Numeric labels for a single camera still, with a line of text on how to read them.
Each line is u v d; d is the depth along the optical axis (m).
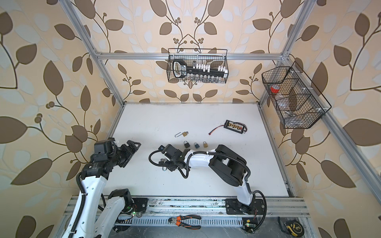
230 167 0.48
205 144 0.97
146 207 0.74
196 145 0.96
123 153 0.68
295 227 0.66
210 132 1.03
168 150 0.70
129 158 0.69
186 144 0.97
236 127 1.05
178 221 0.70
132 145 0.70
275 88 0.87
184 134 1.02
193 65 0.82
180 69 0.85
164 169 0.87
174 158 0.69
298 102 0.73
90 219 0.42
